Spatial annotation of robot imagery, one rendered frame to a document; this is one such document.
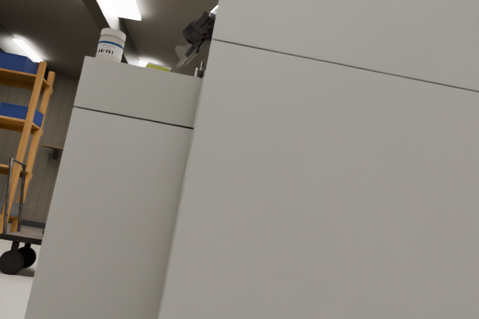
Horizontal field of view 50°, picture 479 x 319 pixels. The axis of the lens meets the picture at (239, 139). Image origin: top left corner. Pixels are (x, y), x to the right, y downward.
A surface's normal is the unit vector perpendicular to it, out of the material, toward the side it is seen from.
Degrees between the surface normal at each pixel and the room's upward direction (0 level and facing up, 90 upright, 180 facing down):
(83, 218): 90
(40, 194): 90
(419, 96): 90
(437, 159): 90
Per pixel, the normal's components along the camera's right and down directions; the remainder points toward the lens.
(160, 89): 0.11, -0.17
